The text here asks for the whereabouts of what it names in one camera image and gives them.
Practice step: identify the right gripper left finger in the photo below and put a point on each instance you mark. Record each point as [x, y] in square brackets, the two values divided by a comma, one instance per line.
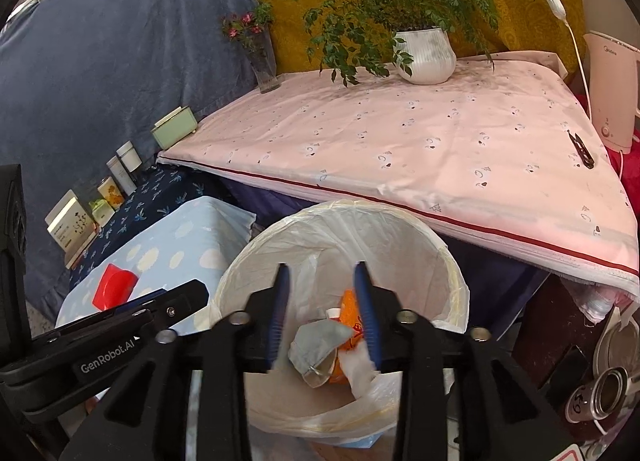
[144, 414]

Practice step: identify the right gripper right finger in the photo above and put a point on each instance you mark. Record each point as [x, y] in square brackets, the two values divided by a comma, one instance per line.
[501, 415]

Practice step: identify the red cardboard box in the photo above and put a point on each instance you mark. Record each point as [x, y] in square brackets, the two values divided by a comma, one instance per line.
[115, 287]

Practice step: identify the white paper towel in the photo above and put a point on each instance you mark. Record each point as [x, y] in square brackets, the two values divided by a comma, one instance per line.
[358, 369]

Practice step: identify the grey wrapper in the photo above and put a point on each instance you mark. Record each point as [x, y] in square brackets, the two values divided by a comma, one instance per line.
[313, 352]

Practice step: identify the white-lined trash bin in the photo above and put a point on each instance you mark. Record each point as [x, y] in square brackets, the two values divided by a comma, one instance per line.
[322, 386]

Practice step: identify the silver metal can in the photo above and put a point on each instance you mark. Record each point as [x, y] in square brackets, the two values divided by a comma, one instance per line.
[599, 398]

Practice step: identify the white booklet box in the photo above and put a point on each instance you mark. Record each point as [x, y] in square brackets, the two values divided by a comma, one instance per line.
[71, 227]

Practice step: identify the green snack packet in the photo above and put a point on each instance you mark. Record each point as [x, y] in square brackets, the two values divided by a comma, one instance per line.
[101, 211]

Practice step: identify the orange snack bag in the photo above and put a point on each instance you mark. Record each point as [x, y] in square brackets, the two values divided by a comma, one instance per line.
[348, 315]

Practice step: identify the light blue polka-dot tablecloth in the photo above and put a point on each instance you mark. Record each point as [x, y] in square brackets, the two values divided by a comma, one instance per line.
[198, 241]

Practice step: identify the navy floral cloth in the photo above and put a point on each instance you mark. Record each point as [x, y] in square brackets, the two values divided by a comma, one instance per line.
[162, 191]

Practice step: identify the tall white pink bottle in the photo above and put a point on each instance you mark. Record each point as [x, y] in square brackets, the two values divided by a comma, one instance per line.
[121, 176]

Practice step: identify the white cylindrical jar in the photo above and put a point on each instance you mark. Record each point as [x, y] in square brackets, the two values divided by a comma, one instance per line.
[129, 157]

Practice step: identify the pink bedsheet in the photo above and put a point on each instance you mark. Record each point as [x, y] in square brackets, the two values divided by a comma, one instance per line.
[483, 157]

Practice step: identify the black clip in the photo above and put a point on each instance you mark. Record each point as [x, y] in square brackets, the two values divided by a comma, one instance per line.
[582, 150]

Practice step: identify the mint green tissue box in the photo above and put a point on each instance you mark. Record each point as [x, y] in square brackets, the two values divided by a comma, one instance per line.
[172, 128]

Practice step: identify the blue-grey backdrop cloth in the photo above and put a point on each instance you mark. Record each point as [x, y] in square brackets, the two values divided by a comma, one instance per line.
[79, 78]

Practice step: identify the white ceramic plant pot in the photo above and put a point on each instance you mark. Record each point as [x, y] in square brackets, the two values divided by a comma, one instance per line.
[424, 57]

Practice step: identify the white electric kettle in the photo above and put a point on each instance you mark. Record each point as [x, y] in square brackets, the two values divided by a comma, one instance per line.
[613, 89]

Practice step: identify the glass vase with pink flowers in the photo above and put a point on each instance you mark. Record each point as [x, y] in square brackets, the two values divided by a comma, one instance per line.
[251, 31]

